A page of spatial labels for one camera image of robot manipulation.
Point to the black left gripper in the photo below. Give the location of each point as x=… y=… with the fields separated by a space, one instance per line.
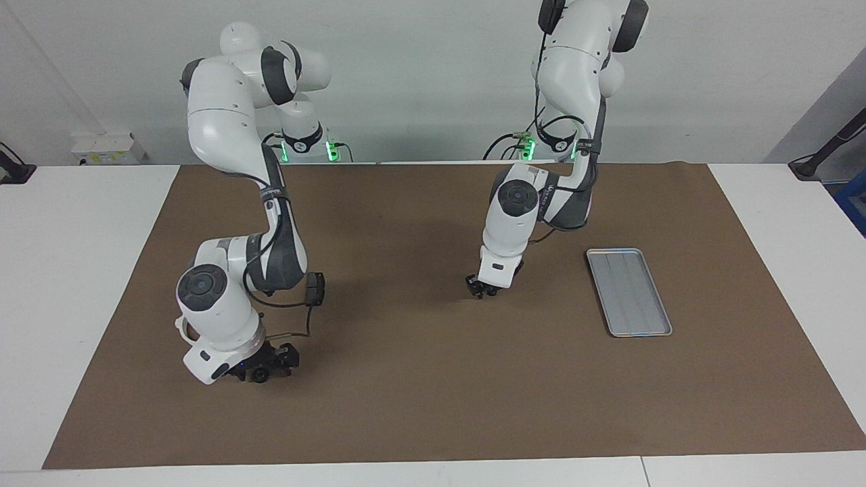
x=506 y=284

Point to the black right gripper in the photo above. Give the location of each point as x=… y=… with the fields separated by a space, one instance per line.
x=284 y=355

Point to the large black bearing gear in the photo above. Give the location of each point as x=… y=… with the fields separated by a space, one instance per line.
x=260 y=376

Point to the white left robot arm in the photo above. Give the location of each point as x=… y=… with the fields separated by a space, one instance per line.
x=575 y=61

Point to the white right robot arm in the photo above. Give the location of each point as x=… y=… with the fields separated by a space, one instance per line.
x=223 y=122

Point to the silver metal tray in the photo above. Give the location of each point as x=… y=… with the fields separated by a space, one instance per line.
x=629 y=294

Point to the dark grey rectangular brake pad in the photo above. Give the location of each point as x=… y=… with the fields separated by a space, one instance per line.
x=316 y=289

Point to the brown table mat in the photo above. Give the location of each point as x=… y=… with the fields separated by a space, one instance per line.
x=440 y=406

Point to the white power strip box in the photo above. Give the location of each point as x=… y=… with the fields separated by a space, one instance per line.
x=105 y=147

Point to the black table clamp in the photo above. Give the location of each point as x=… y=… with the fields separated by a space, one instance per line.
x=15 y=170

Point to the blue crate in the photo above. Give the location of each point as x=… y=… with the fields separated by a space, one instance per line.
x=854 y=206

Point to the white curved plastic bracket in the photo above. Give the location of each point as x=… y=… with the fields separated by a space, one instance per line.
x=179 y=329

